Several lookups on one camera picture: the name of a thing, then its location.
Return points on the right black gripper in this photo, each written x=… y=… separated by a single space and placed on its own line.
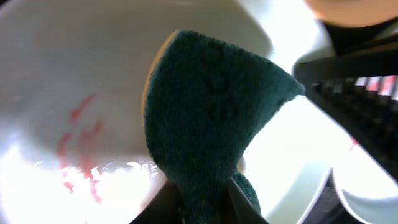
x=357 y=87

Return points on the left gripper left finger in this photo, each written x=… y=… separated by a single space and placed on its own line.
x=164 y=208

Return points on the green scouring sponge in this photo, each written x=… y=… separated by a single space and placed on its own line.
x=203 y=103

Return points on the light green plate stained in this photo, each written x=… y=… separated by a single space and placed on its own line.
x=364 y=188

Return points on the light green plate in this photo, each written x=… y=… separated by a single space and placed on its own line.
x=72 y=75

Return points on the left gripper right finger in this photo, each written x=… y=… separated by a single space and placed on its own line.
x=242 y=211

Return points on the round black tray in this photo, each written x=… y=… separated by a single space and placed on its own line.
x=328 y=208

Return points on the yellow plate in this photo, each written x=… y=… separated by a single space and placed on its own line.
x=354 y=13

